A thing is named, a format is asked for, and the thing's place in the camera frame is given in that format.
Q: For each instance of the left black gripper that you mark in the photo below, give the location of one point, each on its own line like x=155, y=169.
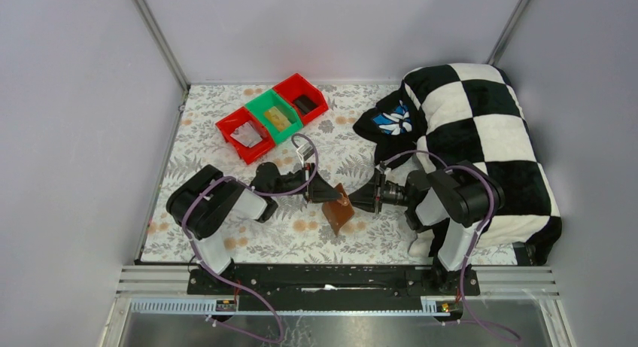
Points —
x=308, y=186

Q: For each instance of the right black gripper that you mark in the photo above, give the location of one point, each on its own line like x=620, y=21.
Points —
x=376, y=195

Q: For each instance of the brown leather card holder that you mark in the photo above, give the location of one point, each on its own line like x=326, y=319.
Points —
x=338, y=212

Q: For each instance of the silver card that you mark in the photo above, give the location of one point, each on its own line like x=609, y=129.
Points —
x=247, y=135

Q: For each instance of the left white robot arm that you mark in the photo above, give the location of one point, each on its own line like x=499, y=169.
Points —
x=201, y=205

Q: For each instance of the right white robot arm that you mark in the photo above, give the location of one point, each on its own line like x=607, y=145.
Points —
x=462, y=195

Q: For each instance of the yellow card in green bin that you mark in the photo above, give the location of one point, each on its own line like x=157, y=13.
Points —
x=277, y=119

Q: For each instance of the floral table cloth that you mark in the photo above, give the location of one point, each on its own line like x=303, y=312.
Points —
x=297, y=232

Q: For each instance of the black cap with blue logo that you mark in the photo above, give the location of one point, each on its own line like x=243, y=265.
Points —
x=394, y=125

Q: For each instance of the black item in red bin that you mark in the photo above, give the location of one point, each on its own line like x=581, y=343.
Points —
x=304, y=104

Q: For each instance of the green bin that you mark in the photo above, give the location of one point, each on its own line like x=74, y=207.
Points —
x=270, y=99

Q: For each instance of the red bin far right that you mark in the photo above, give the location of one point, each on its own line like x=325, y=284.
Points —
x=296, y=85

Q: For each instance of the red bin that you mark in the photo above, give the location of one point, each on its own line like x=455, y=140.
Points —
x=296, y=85
x=237, y=118

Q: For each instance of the red bin near left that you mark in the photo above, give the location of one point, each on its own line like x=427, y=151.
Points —
x=237, y=118

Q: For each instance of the checkered black white pillow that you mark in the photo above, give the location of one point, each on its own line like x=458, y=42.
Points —
x=469, y=112

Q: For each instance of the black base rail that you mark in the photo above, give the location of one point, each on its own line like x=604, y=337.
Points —
x=324, y=287

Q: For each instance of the aluminium frame rails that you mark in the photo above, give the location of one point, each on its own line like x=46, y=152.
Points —
x=495, y=282

